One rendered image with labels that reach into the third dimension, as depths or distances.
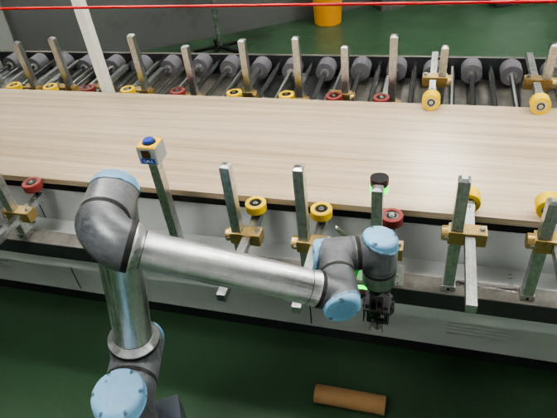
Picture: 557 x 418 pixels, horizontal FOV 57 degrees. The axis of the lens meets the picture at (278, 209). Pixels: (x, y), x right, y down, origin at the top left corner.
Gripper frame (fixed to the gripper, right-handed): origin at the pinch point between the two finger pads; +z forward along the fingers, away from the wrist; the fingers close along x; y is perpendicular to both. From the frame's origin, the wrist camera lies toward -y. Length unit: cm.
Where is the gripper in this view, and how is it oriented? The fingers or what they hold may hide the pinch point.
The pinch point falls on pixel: (377, 323)
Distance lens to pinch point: 161.5
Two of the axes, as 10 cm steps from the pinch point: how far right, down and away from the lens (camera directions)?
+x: 9.6, 1.0, -2.6
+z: 0.9, 7.9, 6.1
